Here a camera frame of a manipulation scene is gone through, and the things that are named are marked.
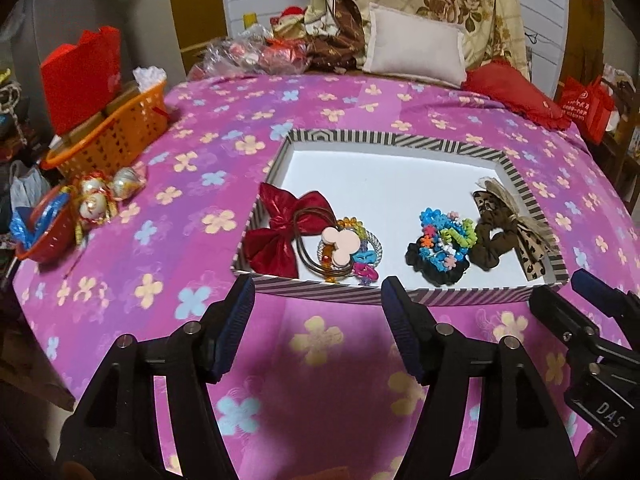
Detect pink mouse shaped hair tie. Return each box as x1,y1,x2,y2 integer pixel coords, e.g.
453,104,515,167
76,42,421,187
320,225,360,268

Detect thin brown hair elastics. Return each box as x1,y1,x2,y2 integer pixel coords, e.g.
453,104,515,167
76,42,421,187
292,207,361,281

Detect colourful charm hair tie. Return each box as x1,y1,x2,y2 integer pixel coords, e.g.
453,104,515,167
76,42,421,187
327,217,383,286

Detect blue flower bead hair tie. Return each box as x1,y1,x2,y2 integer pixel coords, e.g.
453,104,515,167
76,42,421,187
419,207,463,235

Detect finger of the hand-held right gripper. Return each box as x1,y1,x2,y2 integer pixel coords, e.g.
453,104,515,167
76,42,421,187
530,287,602,361
571,268,640,320

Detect pink floral bedsheet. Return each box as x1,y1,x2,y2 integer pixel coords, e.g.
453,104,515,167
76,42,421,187
12,72,640,480

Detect red paper bag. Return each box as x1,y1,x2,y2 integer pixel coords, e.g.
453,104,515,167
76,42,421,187
40,27,122,136

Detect striped cardboard box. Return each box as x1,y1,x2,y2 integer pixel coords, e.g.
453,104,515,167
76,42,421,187
230,129,568,307

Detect blue foil wrapper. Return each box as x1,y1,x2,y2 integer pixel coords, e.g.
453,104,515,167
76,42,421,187
10,192,71,243

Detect green flower bead hair tie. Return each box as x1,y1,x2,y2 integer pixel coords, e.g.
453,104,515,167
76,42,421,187
445,219,477,250

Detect orange plastic basket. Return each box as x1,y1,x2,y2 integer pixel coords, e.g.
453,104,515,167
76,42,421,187
40,80,168,181

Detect red plush toy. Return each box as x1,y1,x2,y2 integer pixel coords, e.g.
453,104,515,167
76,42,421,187
272,6,308,41

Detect brown patterned cloth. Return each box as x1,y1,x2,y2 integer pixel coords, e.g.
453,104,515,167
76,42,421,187
305,0,371,72

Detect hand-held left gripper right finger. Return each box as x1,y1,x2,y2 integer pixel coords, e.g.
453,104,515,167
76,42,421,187
381,276,583,480

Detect grey white braided hair tie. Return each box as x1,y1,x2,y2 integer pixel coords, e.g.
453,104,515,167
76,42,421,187
317,232,386,271

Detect leopard print bow clip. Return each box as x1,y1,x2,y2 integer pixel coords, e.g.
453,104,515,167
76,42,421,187
472,176,553,282

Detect black scrunchie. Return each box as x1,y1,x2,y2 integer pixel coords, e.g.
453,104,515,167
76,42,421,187
406,240,471,288

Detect white crumpled tissue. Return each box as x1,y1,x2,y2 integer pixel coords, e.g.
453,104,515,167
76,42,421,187
132,66,168,92

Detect clear plastic bag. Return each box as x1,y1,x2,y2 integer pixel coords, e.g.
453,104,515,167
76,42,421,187
202,25,313,78

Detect beige pillow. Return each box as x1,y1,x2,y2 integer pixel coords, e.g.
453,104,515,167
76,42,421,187
362,4,467,86

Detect red shopping bag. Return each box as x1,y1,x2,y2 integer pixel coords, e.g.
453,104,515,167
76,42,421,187
557,75,617,143

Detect red satin bow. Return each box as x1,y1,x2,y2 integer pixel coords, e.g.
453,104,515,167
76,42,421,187
243,182,336,278

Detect red plastic bowl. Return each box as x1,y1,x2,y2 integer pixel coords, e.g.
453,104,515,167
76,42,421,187
17,185,81,265

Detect brown scrunchie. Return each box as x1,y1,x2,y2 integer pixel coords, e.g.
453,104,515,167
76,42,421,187
472,205,526,273

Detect red frilled cushion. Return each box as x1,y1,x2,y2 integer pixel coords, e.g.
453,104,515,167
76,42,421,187
462,60,571,131

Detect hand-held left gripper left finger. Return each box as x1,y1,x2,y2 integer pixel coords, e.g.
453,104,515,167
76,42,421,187
52,276,256,480

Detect wooden chair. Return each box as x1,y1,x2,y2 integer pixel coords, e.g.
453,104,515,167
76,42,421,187
597,62,640,201

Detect white plastic bag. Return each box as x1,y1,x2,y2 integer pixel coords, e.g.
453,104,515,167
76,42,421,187
10,160,51,211

